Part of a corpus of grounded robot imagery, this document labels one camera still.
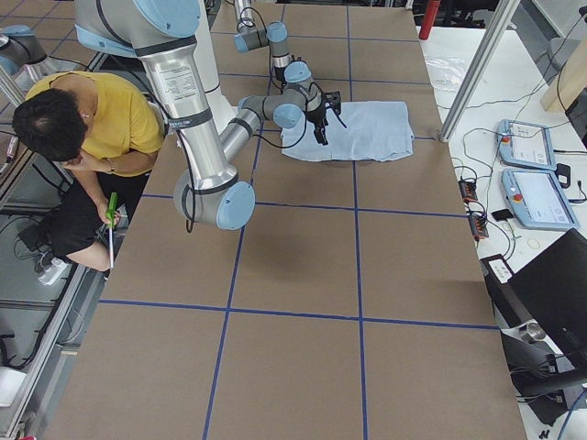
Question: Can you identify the person in yellow shirt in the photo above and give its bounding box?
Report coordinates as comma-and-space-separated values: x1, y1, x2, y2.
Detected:
12, 71, 164, 275

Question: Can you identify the blue teach pendant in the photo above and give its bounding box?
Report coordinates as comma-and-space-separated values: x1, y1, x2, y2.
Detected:
501, 168, 580, 231
496, 119, 557, 171

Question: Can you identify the black orange adapter box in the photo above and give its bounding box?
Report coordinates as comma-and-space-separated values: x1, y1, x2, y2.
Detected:
458, 180, 479, 203

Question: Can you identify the black monitor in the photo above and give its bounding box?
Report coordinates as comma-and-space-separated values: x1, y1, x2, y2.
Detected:
509, 229, 586, 365

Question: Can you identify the black monitor stand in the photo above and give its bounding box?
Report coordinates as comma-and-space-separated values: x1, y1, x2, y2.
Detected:
501, 325, 586, 426

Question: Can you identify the red cylinder bottle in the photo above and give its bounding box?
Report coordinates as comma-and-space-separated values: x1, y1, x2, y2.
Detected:
418, 0, 441, 40

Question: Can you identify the green handled tool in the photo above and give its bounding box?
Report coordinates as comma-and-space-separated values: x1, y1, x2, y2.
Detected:
105, 192, 117, 269

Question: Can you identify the aluminium frame post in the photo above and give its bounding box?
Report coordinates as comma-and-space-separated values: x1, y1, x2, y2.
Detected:
438, 0, 520, 143

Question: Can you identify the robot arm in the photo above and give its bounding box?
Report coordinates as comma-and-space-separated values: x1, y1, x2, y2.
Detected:
74, 1, 341, 230
233, 0, 296, 90

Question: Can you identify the white power strip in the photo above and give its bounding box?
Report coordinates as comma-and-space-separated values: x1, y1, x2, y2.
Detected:
38, 258, 68, 286

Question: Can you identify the light blue button shirt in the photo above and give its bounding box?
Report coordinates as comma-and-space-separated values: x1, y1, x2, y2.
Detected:
281, 101, 414, 162

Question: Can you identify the far blue teach pendant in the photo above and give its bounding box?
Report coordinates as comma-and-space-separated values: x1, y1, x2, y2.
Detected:
496, 119, 557, 171

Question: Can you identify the small black device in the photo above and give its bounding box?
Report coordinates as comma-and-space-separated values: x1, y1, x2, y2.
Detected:
555, 163, 571, 189

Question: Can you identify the clear plastic bag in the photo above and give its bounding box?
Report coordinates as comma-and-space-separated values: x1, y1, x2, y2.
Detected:
425, 56, 468, 93

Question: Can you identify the near blue teach pendant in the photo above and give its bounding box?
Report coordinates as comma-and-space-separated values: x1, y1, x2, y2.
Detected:
501, 168, 580, 231

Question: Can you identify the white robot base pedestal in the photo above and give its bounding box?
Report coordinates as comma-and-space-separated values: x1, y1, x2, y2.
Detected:
194, 12, 236, 133

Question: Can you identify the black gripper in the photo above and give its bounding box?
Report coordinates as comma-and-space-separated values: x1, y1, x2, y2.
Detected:
305, 90, 342, 145

